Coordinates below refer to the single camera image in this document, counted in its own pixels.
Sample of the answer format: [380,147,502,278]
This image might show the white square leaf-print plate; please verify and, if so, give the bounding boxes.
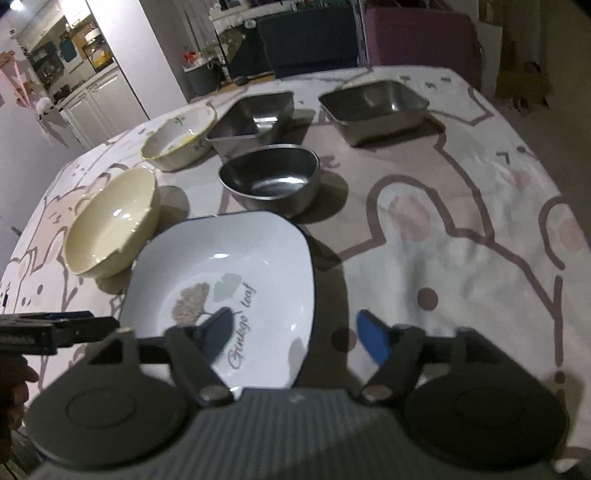
[120,211,317,389]

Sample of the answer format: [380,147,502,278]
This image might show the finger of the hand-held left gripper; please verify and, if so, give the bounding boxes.
[53,316,122,350]
[18,311,95,322]

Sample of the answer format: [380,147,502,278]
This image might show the cream ceramic bowl with handles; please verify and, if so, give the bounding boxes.
[64,167,161,279]

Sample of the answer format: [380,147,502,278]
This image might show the round steel bowl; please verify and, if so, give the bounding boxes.
[218,144,321,219]

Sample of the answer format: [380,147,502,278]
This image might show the grey trash bin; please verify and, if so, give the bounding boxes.
[184,60,221,99]

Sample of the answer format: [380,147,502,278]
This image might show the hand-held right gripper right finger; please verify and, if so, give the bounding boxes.
[356,310,490,407]

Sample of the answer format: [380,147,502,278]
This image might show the small deep square steel container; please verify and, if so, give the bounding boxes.
[205,91,295,158]

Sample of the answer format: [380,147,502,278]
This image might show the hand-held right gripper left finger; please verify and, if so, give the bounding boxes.
[88,307,235,408]

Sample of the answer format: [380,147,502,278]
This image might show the white kitchen cabinet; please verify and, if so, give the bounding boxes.
[58,62,149,151]

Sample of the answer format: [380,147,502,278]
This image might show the purple chair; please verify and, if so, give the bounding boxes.
[364,7,482,90]

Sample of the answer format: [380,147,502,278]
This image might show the bear-printed tablecloth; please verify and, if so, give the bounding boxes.
[0,65,591,462]

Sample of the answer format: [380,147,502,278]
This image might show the white floral yellow-rimmed bowl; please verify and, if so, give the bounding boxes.
[140,104,218,172]

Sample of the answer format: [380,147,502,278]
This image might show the large square steel container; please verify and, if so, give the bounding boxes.
[318,80,430,147]

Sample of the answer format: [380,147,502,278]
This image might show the person's left hand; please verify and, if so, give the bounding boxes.
[0,357,40,435]

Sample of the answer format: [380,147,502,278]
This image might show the dark blue chair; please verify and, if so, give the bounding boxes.
[257,7,359,80]

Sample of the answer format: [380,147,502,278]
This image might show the cardboard box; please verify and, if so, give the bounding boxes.
[496,41,555,110]

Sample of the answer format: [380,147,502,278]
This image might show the black chalkboard sign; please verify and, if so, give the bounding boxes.
[226,25,278,80]

